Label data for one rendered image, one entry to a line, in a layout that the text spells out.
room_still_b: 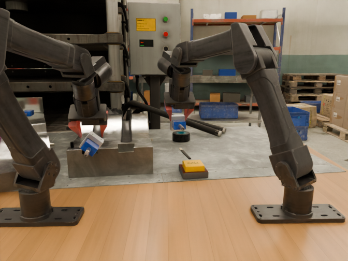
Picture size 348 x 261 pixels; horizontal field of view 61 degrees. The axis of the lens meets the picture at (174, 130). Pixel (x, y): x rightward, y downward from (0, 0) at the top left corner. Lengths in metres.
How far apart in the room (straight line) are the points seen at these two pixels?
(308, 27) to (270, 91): 7.40
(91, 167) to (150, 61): 0.96
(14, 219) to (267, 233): 0.55
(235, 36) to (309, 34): 7.37
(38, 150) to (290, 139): 0.55
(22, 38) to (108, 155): 0.43
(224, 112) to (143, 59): 3.14
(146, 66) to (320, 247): 1.36
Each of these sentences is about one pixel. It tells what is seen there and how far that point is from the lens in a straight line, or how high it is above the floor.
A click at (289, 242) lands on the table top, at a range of 0.67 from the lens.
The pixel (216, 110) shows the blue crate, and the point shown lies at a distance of 4.72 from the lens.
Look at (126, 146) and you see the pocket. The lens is 0.97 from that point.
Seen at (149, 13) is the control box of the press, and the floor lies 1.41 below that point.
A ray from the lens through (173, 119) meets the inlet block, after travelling 1.05.
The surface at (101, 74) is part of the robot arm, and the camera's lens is 0.84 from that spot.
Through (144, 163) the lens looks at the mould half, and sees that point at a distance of 0.94.
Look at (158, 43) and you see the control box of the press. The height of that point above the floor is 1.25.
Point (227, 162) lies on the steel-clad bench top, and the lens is 1.06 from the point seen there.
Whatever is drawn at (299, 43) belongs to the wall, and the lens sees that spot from 8.01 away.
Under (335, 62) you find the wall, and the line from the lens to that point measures 8.32.
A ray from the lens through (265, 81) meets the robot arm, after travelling 0.72.
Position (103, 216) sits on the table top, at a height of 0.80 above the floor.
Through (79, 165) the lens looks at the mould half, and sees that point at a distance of 0.95.
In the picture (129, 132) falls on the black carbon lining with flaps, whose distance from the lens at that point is 1.13.
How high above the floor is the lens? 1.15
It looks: 13 degrees down
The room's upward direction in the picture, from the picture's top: straight up
